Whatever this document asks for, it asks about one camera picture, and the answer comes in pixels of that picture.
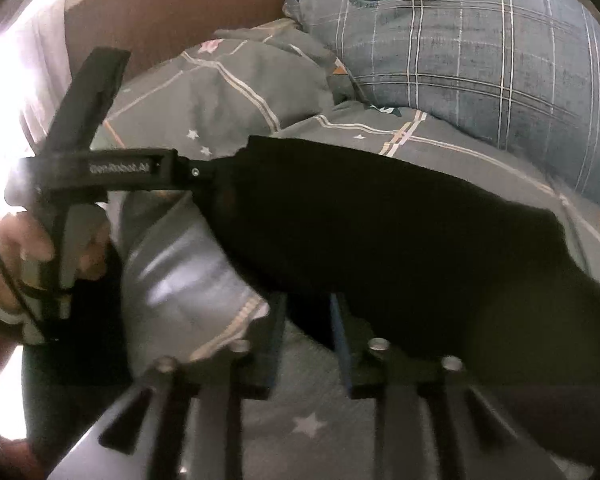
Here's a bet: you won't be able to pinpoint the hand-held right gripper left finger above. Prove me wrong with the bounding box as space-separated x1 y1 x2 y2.
96 293 288 480

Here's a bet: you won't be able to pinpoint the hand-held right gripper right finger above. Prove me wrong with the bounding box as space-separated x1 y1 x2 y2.
329 292 537 480

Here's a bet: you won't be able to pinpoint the white curtain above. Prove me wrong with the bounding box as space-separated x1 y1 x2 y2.
10 0 78 156

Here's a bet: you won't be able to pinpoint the grey star-print duvet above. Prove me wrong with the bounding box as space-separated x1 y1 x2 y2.
45 17 600 480

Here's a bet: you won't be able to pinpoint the person's left hand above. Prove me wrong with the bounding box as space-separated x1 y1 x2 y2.
0 210 112 322

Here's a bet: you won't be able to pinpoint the blue plaid pillow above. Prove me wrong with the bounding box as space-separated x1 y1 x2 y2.
282 0 600 252

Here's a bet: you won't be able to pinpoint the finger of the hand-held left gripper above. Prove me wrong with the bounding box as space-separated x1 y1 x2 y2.
173 152 223 190

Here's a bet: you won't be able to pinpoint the person's dark clothing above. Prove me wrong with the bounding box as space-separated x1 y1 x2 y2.
19 280 136 466

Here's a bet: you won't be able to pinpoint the black pants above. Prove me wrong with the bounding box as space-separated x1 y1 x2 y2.
211 135 600 401

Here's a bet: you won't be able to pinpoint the brown wooden headboard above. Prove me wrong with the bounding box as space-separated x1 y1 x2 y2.
64 0 315 83

